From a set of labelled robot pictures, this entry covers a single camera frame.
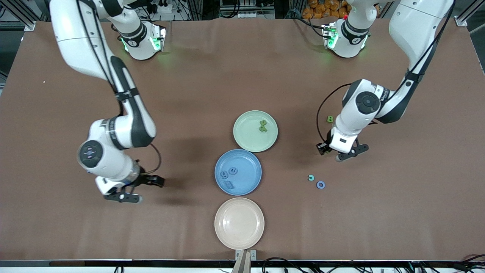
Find pale green plate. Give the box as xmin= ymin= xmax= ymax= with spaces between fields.
xmin=233 ymin=110 xmax=278 ymax=153

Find blue plate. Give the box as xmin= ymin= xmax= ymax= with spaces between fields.
xmin=214 ymin=149 xmax=262 ymax=196

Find beige plate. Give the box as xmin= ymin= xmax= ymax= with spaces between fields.
xmin=214 ymin=197 xmax=265 ymax=250

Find brown paper table cover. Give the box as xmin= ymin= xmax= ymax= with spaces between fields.
xmin=0 ymin=17 xmax=485 ymax=262

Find orange bagged items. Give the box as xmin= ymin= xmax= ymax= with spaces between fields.
xmin=302 ymin=0 xmax=351 ymax=19

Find white power strip with plugs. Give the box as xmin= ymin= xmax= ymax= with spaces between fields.
xmin=146 ymin=0 xmax=174 ymax=14

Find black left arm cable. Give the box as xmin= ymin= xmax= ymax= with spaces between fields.
xmin=316 ymin=0 xmax=455 ymax=144

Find black looped cable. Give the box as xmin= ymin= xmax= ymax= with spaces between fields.
xmin=261 ymin=257 xmax=305 ymax=273

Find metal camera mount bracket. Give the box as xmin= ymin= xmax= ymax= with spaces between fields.
xmin=232 ymin=249 xmax=257 ymax=273

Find aluminium frame extrusion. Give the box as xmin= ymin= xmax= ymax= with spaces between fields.
xmin=456 ymin=0 xmax=485 ymax=27
xmin=0 ymin=0 xmax=36 ymax=31

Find aluminium frame post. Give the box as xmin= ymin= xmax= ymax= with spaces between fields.
xmin=186 ymin=0 xmax=207 ymax=20

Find red and black wires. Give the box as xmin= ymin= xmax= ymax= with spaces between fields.
xmin=453 ymin=253 xmax=485 ymax=271

